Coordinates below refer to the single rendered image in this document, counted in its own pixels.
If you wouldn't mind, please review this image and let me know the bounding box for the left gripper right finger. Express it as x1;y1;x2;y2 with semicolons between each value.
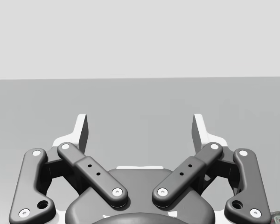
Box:
152;113;272;224

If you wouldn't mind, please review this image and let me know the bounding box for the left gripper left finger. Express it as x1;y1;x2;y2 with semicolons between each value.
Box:
8;113;129;224

